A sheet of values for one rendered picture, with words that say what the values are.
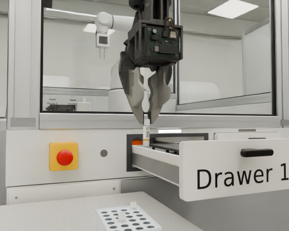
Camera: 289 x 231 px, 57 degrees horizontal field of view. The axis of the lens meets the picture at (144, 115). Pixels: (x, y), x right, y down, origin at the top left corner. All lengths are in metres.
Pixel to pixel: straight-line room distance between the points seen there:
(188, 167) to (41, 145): 0.42
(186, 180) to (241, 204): 0.57
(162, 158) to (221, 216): 0.45
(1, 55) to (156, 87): 3.85
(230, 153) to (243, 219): 0.55
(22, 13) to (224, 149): 0.61
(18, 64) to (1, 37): 3.52
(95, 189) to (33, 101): 0.30
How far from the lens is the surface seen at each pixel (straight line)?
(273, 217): 1.18
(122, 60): 0.45
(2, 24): 4.35
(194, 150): 0.51
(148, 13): 0.43
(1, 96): 4.15
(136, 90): 0.43
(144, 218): 0.51
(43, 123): 0.77
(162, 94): 0.44
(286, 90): 1.19
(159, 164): 0.63
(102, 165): 0.80
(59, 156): 0.70
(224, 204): 1.02
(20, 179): 0.78
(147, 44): 0.40
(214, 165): 0.54
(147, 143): 0.45
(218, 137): 0.94
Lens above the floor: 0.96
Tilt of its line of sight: 2 degrees up
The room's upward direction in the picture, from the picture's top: straight up
